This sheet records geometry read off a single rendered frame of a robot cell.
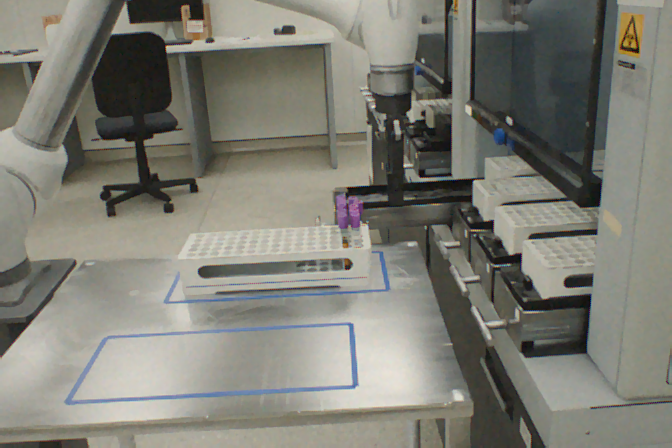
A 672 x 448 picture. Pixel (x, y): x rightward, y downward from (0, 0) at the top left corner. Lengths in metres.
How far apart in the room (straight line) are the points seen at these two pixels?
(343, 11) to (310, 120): 3.57
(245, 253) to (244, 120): 3.99
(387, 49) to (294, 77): 3.65
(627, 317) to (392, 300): 0.31
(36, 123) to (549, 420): 1.15
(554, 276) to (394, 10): 0.57
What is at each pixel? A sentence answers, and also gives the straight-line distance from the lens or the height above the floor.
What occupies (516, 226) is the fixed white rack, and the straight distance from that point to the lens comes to 1.08.
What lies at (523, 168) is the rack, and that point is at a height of 0.86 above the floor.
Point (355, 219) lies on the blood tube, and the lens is 0.93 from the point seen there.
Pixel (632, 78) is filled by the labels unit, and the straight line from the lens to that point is 0.80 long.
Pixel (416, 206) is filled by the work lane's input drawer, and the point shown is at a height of 0.80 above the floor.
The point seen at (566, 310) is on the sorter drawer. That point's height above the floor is 0.80.
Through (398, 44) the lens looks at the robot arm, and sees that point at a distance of 1.22.
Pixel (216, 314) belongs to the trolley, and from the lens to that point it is 0.94.
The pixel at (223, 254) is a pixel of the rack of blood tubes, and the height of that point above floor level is 0.88.
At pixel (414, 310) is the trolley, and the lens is 0.90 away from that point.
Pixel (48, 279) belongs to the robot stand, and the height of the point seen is 0.70.
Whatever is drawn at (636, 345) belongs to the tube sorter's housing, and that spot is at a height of 0.82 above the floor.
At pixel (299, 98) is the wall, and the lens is 4.87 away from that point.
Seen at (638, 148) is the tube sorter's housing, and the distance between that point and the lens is 0.79.
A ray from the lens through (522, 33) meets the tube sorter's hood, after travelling 1.11.
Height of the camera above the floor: 1.27
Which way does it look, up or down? 20 degrees down
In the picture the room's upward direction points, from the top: 3 degrees counter-clockwise
